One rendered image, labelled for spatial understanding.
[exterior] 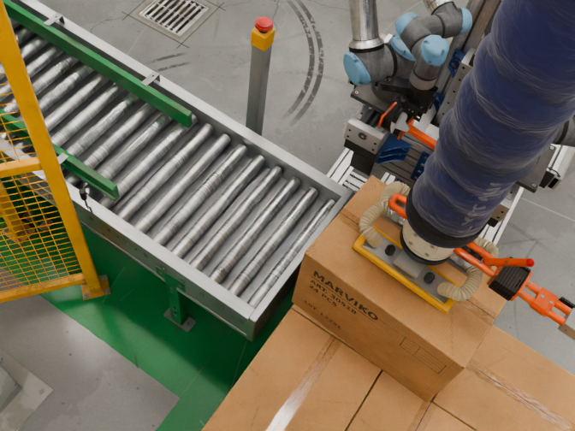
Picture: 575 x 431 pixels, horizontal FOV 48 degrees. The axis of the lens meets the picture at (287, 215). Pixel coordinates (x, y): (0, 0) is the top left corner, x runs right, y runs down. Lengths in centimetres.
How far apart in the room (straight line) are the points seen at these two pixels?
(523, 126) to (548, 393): 140
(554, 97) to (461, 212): 46
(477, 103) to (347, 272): 84
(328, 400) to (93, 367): 110
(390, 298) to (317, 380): 46
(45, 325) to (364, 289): 154
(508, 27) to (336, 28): 288
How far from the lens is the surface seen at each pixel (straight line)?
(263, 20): 255
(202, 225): 255
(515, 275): 193
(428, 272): 195
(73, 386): 293
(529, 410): 254
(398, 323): 205
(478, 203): 164
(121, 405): 288
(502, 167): 150
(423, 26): 194
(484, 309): 214
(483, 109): 141
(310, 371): 235
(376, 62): 218
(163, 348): 293
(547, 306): 193
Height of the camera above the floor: 277
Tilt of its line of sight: 59 degrees down
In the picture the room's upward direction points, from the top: 12 degrees clockwise
